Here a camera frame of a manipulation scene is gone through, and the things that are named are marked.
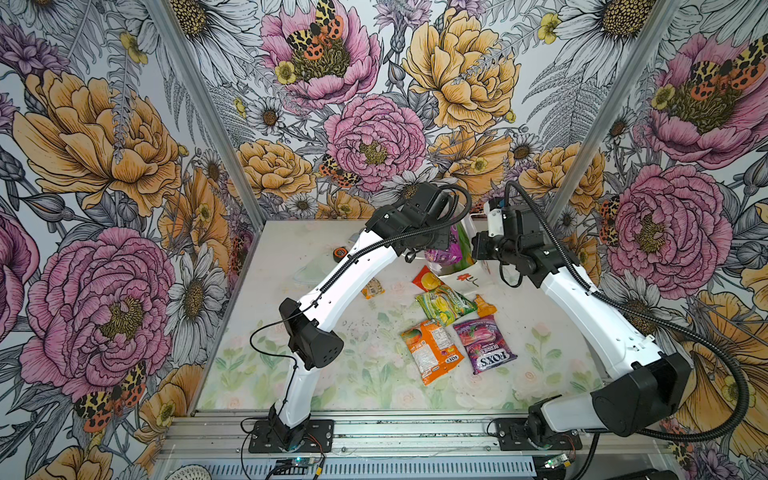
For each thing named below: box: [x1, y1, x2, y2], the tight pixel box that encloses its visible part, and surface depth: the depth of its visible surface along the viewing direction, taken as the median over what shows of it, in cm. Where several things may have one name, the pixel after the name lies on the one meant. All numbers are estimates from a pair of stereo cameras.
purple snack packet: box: [424, 225, 463, 266], surface depth 79 cm
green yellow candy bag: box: [415, 286, 478, 327], surface depth 98 cm
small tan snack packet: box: [360, 277, 386, 300], surface depth 101 cm
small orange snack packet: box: [474, 294, 497, 318], surface depth 98 cm
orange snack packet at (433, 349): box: [401, 320, 465, 386], surface depth 88 cm
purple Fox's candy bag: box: [453, 315, 518, 375], surface depth 89 cm
